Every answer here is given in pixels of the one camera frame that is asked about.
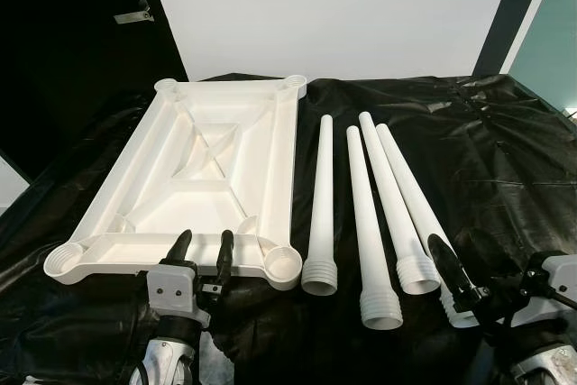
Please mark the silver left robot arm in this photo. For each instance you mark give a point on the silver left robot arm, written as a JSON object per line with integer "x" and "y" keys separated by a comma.
{"x": 167, "y": 362}

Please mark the black wall strip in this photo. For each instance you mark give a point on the black wall strip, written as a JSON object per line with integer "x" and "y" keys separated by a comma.
{"x": 514, "y": 15}

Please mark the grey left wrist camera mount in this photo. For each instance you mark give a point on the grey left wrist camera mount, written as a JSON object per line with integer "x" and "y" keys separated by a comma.
{"x": 171, "y": 290}

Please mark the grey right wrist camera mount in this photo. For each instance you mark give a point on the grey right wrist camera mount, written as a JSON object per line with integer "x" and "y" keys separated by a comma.
{"x": 557, "y": 275}

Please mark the black door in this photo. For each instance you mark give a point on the black door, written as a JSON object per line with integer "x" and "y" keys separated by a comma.
{"x": 63, "y": 60}

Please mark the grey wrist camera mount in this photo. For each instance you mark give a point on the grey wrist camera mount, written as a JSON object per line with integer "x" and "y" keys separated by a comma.
{"x": 171, "y": 290}
{"x": 557, "y": 275}

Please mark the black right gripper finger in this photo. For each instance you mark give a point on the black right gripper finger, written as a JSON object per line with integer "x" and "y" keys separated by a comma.
{"x": 446, "y": 268}

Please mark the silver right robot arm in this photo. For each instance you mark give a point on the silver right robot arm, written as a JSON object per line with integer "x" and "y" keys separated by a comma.
{"x": 541, "y": 367}

